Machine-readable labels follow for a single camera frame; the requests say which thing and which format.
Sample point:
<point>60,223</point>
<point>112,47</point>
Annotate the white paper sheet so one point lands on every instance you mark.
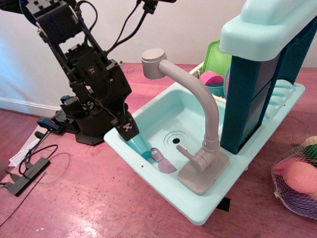
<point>30,142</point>

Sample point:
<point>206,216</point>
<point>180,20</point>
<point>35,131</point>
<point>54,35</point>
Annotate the black usb hub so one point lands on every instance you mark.
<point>22,182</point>

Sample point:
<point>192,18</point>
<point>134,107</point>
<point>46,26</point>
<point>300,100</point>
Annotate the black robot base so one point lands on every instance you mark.
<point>89,123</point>

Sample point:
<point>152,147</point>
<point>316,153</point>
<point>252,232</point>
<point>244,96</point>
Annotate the pink plastic bowl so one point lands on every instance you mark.
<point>211,79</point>

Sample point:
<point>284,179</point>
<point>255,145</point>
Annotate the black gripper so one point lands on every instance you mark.
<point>96,79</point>

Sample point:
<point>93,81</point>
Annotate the mesh bag of toy food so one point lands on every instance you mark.
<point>295,178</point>

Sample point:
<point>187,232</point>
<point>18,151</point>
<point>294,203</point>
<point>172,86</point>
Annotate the cream dish rack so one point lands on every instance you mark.
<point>196,71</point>

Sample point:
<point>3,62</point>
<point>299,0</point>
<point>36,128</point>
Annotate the purple toy spatula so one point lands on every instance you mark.
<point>164,165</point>

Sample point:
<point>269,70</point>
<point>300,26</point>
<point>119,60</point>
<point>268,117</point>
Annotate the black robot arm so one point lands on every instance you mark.
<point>60,25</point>

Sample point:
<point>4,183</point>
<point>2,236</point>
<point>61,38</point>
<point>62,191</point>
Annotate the blue black clamp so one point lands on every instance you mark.
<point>49,125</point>

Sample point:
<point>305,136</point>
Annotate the teal plastic cup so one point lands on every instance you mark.
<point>138,144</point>

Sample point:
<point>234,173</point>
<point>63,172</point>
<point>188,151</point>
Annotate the teal plastic bowl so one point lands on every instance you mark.
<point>216,89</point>

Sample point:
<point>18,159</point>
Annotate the beige toy faucet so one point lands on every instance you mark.
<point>209,162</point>

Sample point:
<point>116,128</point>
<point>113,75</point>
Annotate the black tape piece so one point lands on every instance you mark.
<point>224,204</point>

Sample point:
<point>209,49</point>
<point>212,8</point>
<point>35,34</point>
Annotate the teal toy shelf tower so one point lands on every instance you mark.
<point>268,39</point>

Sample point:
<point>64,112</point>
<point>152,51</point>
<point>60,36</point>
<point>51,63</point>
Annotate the mint toy sink unit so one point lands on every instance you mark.
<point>175,117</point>

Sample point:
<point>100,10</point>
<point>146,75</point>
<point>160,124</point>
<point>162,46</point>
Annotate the green plastic cutting board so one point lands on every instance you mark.
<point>216,60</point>

